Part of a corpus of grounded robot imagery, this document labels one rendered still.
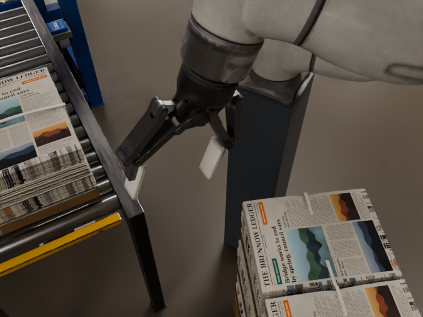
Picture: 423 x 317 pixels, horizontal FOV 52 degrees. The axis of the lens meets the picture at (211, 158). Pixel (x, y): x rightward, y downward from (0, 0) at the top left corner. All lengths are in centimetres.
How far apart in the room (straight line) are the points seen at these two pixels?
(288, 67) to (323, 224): 45
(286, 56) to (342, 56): 75
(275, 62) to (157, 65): 186
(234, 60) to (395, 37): 16
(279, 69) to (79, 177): 64
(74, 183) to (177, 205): 106
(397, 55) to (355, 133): 222
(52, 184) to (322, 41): 93
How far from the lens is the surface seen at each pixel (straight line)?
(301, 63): 123
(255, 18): 46
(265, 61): 125
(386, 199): 245
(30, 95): 137
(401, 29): 47
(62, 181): 125
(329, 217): 129
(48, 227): 135
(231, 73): 51
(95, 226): 128
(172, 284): 206
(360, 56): 47
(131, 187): 63
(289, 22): 46
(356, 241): 127
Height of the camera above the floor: 190
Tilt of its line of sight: 51 degrees down
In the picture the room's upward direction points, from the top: straight up
